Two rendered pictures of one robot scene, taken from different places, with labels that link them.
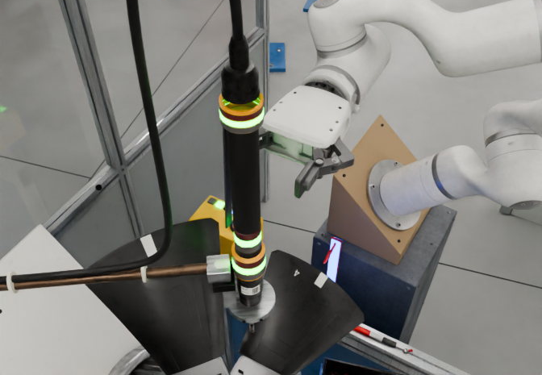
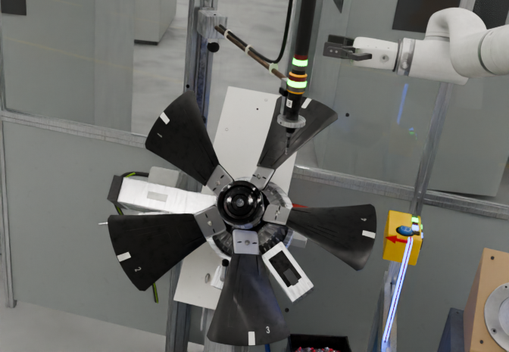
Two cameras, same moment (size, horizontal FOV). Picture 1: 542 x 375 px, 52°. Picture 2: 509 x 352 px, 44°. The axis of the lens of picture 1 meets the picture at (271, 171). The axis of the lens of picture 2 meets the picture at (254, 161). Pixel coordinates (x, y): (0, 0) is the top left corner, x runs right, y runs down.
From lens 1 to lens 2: 132 cm
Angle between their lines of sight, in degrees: 59
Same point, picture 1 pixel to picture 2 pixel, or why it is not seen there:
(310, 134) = (359, 42)
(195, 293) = (296, 135)
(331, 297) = (358, 242)
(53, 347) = (254, 143)
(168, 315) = (280, 136)
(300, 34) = not seen: outside the picture
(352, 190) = (486, 272)
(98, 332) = not seen: hidden behind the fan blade
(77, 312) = not seen: hidden behind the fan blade
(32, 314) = (264, 123)
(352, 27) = (435, 23)
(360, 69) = (425, 48)
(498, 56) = (464, 51)
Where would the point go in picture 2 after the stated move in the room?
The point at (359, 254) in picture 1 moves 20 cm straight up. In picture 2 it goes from (455, 337) to (475, 275)
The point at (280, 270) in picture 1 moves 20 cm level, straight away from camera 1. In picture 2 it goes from (359, 211) to (426, 209)
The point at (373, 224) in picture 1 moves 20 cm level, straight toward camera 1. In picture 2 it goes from (475, 308) to (398, 301)
